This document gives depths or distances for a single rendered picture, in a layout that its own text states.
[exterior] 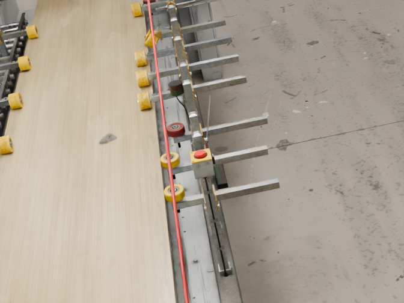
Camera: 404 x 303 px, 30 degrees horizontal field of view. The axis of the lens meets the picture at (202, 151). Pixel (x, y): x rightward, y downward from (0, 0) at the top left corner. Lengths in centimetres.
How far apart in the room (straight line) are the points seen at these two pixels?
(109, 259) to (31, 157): 92
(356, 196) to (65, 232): 194
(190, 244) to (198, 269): 17
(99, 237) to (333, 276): 141
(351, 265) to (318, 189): 69
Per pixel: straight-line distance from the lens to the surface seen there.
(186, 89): 326
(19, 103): 394
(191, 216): 330
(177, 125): 341
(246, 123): 342
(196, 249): 311
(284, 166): 463
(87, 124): 363
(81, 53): 442
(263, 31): 649
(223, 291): 278
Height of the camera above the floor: 255
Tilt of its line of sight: 31 degrees down
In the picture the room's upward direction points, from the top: 12 degrees counter-clockwise
